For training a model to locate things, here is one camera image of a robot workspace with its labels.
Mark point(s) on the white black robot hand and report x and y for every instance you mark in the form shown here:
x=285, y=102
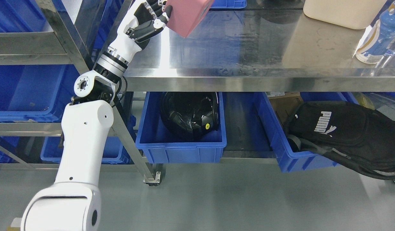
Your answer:
x=143, y=20

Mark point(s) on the pink plastic storage box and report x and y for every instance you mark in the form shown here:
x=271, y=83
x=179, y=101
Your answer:
x=186, y=15

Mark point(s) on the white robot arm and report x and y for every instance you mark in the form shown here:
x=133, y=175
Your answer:
x=73, y=202

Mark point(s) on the stainless steel shelf rack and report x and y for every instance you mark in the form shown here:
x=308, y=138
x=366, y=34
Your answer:
x=66, y=38

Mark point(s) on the blue bin left shelf middle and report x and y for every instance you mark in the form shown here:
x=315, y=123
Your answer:
x=35, y=93

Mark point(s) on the blue bin shelf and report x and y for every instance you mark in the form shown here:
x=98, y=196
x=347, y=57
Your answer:
x=114, y=151
x=35, y=93

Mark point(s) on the blue bin left shelf lower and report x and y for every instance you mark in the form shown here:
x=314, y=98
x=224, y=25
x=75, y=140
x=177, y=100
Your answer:
x=114, y=151

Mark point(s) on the cardboard box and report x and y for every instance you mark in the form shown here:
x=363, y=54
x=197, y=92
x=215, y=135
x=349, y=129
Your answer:
x=284, y=104

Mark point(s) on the cream plastic container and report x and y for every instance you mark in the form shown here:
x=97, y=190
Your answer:
x=353, y=14

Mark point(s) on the blue bin top edge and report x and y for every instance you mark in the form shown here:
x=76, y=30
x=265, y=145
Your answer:
x=229, y=4

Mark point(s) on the black helmet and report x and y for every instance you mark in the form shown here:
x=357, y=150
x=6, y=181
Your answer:
x=190, y=115

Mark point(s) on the blue bin with helmet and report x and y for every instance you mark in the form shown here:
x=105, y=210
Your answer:
x=160, y=146

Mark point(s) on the blue bin upper left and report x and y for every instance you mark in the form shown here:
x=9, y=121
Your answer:
x=17, y=16

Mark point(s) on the blue bin with backpack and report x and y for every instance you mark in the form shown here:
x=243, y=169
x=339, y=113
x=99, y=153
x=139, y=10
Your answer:
x=290, y=141

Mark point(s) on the blue drink bottle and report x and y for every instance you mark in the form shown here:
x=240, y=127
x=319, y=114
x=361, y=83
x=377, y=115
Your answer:
x=380, y=37

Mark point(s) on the black Puma backpack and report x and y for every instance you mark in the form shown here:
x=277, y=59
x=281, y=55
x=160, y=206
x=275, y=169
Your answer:
x=359, y=138

